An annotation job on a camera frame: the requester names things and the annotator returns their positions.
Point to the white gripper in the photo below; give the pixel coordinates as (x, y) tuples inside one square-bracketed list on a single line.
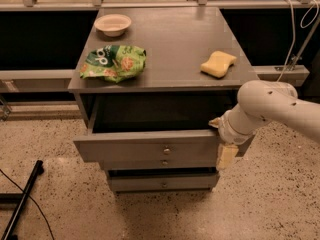
[(227, 131)]

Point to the grey top drawer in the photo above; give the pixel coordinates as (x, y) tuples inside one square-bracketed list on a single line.
[(154, 126)]

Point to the grey drawer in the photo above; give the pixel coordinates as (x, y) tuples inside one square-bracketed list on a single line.
[(154, 126), (143, 184), (156, 164)]

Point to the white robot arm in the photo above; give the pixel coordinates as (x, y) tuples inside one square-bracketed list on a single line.
[(258, 103)]

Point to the grey drawer cabinet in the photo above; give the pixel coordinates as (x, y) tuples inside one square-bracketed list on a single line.
[(177, 41)]

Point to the grey middle drawer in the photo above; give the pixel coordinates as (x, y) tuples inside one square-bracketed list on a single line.
[(156, 164)]

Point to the grey bottom drawer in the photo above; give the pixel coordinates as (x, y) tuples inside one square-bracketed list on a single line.
[(143, 184)]

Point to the yellow sponge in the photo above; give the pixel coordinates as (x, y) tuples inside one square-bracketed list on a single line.
[(218, 64)]

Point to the green chip bag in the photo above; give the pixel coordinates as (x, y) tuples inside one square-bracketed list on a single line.
[(114, 63)]

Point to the white bowl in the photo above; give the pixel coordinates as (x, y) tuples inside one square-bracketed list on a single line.
[(113, 25)]

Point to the black metal stand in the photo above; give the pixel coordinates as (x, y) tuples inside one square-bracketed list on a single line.
[(19, 200)]

